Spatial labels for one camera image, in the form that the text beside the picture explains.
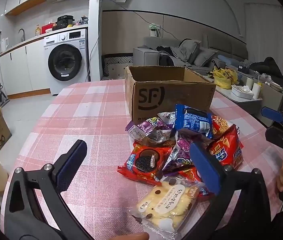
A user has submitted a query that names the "red snack packet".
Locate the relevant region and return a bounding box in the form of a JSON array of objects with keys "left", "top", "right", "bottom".
[{"left": 177, "top": 166, "right": 210, "bottom": 202}]

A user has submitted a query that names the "pink plaid tablecloth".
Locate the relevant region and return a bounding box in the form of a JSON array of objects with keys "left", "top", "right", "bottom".
[{"left": 0, "top": 79, "right": 283, "bottom": 240}]

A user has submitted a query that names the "red corn chips packet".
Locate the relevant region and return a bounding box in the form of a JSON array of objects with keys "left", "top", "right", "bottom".
[{"left": 208, "top": 124, "right": 244, "bottom": 171}]

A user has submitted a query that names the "grey coffee table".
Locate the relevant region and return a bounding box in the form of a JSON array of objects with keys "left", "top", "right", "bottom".
[{"left": 216, "top": 75, "right": 283, "bottom": 128}]

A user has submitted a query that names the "red cookie packet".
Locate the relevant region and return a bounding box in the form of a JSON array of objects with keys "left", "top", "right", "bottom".
[{"left": 118, "top": 144, "right": 174, "bottom": 187}]

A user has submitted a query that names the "purple snack packet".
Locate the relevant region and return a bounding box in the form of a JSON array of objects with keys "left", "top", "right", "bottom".
[
  {"left": 126, "top": 117, "right": 175, "bottom": 147},
  {"left": 163, "top": 135, "right": 207, "bottom": 178}
]

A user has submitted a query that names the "person's left hand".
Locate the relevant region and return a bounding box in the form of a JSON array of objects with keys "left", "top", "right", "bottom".
[{"left": 113, "top": 232, "right": 150, "bottom": 240}]

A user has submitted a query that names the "white power strip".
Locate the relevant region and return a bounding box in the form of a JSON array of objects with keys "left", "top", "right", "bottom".
[{"left": 148, "top": 24, "right": 161, "bottom": 38}]

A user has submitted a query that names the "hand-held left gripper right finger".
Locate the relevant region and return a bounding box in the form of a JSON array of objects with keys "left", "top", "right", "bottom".
[{"left": 181, "top": 142, "right": 279, "bottom": 240}]

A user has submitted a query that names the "white electric kettle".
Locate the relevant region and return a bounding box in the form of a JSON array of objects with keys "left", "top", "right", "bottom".
[{"left": 0, "top": 38, "right": 9, "bottom": 54}]

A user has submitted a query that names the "orange noodle snack packet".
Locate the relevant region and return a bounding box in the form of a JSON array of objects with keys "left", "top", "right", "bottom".
[{"left": 211, "top": 115, "right": 230, "bottom": 138}]

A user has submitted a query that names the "blue cookie packet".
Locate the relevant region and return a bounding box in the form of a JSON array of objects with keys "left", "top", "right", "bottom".
[{"left": 174, "top": 104, "right": 213, "bottom": 139}]

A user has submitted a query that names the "grey sofa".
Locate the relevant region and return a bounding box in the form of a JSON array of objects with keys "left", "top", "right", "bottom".
[{"left": 133, "top": 36, "right": 249, "bottom": 76}]

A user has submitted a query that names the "white rectangular container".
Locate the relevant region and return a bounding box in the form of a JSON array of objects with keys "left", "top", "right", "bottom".
[{"left": 231, "top": 84, "right": 254, "bottom": 100}]

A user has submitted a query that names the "upright vacuum cleaner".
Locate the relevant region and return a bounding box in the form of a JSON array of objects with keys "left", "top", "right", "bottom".
[{"left": 0, "top": 79, "right": 7, "bottom": 106}]

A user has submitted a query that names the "red box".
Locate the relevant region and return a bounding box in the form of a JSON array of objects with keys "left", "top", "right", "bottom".
[{"left": 41, "top": 23, "right": 55, "bottom": 34}]

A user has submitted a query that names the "silver snack packet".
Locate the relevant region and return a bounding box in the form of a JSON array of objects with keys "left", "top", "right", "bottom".
[{"left": 157, "top": 111, "right": 177, "bottom": 130}]

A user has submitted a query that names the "clear biscuit packet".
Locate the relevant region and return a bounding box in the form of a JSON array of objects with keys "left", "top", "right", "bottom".
[{"left": 131, "top": 176, "right": 202, "bottom": 239}]

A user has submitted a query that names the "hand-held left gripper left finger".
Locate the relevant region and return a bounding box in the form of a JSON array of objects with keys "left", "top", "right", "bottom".
[{"left": 3, "top": 139, "right": 92, "bottom": 240}]

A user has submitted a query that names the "yellow plastic bag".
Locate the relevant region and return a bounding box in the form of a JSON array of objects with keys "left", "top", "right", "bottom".
[{"left": 213, "top": 67, "right": 238, "bottom": 89}]

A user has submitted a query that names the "grey pillow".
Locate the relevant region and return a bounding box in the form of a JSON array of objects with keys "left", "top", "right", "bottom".
[
  {"left": 194, "top": 47, "right": 218, "bottom": 68},
  {"left": 178, "top": 39, "right": 202, "bottom": 62}
]

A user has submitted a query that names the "brown cardboard box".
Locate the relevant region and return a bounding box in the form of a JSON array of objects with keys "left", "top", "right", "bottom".
[{"left": 124, "top": 66, "right": 217, "bottom": 125}]

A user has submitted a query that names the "black pressure cooker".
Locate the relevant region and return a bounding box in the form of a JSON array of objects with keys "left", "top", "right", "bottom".
[{"left": 57, "top": 15, "right": 75, "bottom": 29}]

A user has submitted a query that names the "white kitchen base cabinet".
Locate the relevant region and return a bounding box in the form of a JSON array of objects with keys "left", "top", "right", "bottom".
[{"left": 0, "top": 37, "right": 52, "bottom": 99}]

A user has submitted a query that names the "white washing machine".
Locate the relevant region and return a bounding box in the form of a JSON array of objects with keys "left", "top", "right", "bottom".
[{"left": 43, "top": 28, "right": 90, "bottom": 96}]

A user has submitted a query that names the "pile of dark clothes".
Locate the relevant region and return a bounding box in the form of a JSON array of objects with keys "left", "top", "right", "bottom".
[{"left": 156, "top": 45, "right": 183, "bottom": 67}]

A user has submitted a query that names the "black bag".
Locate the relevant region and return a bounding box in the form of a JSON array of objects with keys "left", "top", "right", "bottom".
[{"left": 249, "top": 57, "right": 283, "bottom": 79}]

